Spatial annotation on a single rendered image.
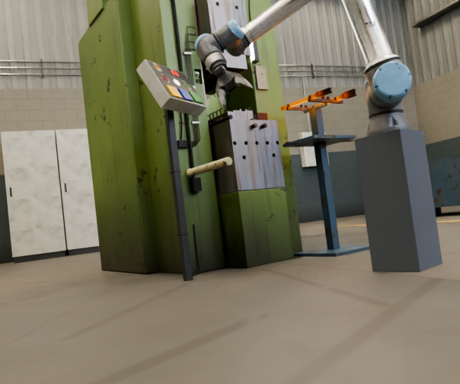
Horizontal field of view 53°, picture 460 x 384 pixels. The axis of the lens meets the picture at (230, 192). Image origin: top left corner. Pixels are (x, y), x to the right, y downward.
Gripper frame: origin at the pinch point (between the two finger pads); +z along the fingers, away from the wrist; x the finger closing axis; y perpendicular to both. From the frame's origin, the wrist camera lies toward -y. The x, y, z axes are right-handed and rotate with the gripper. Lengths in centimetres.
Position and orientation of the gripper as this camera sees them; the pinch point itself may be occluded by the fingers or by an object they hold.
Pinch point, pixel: (237, 98)
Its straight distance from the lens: 195.5
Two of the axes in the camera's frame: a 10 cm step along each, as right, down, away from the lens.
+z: 4.6, 8.1, -3.7
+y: 3.8, 2.0, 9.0
